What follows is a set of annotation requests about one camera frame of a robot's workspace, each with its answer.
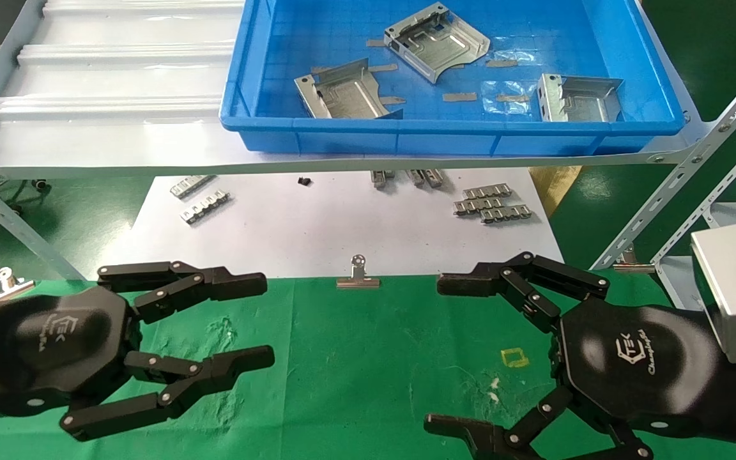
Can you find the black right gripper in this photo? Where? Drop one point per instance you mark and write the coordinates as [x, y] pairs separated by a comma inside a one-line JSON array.
[[636, 364]]

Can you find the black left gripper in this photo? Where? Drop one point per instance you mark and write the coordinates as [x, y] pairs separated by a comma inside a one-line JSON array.
[[55, 345]]

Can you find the bent sheet metal bracket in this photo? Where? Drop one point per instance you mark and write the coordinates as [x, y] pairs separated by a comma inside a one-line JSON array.
[[349, 96], [582, 105], [444, 48]]

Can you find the green cloth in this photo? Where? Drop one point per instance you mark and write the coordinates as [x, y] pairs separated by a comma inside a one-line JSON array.
[[374, 370]]

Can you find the small metal strip part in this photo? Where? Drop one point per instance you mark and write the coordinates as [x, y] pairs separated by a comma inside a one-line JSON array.
[[433, 177], [205, 207], [416, 177], [486, 190], [381, 177], [192, 185], [478, 204], [505, 214]]

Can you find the brown cardboard piece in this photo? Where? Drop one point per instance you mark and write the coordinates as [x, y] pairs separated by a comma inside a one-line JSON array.
[[556, 185]]

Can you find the light grey metal platform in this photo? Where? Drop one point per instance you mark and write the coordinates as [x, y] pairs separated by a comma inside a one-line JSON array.
[[678, 284]]

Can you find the black stool with casters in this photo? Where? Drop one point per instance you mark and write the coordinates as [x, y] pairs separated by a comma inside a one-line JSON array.
[[39, 185]]

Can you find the clear plastic film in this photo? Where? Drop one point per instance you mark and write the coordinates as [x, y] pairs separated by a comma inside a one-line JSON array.
[[505, 107]]

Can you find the white ribbed shelf panel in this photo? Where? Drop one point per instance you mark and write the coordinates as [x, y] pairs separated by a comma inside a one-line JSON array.
[[119, 76]]

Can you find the blue plastic bin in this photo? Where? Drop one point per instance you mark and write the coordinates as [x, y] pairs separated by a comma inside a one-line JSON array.
[[317, 32]]

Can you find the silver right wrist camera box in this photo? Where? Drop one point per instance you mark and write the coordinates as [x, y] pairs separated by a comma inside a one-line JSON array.
[[735, 287]]

